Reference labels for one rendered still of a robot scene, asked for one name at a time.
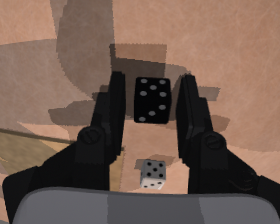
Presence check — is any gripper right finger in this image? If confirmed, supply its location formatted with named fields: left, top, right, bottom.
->
left=176, top=75, right=280, bottom=219

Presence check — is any tan flat mat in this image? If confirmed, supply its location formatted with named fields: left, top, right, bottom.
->
left=0, top=129, right=124, bottom=191

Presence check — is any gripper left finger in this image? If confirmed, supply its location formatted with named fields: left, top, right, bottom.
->
left=2, top=71, right=126, bottom=224

